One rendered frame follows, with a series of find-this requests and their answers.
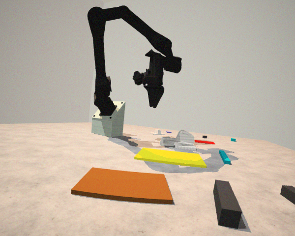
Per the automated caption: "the orange flat plate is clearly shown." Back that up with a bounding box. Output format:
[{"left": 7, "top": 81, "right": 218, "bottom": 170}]
[{"left": 71, "top": 167, "right": 173, "bottom": 205}]

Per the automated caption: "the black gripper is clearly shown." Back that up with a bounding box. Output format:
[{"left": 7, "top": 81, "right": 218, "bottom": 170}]
[{"left": 142, "top": 66, "right": 164, "bottom": 108}]

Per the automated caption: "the yellow flat plate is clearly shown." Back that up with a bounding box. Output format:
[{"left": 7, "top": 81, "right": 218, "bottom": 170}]
[{"left": 134, "top": 147, "right": 207, "bottom": 168}]

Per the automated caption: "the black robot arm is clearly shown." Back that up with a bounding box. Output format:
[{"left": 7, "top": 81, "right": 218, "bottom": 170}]
[{"left": 88, "top": 5, "right": 182, "bottom": 116}]

